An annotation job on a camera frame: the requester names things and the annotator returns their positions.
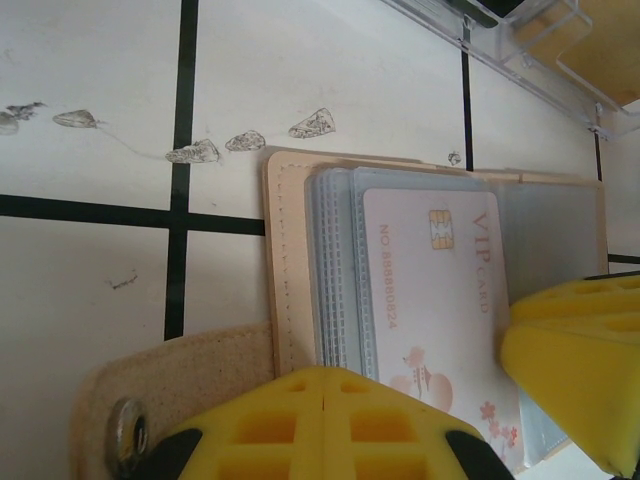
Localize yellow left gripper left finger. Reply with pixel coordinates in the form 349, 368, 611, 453
149, 367, 325, 480

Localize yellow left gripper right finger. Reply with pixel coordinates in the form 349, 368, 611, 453
323, 367, 516, 480

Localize white VIP card pink flowers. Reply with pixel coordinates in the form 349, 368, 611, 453
362, 187, 525, 472

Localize beige leather card holder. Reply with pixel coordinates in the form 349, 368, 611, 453
69, 147, 610, 480

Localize gold card with grey stripe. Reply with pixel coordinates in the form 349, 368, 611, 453
514, 0, 640, 109

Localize dark green VIP card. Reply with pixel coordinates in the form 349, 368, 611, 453
447, 0, 526, 21

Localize clear acrylic organizer box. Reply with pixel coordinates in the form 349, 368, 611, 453
379, 0, 640, 145

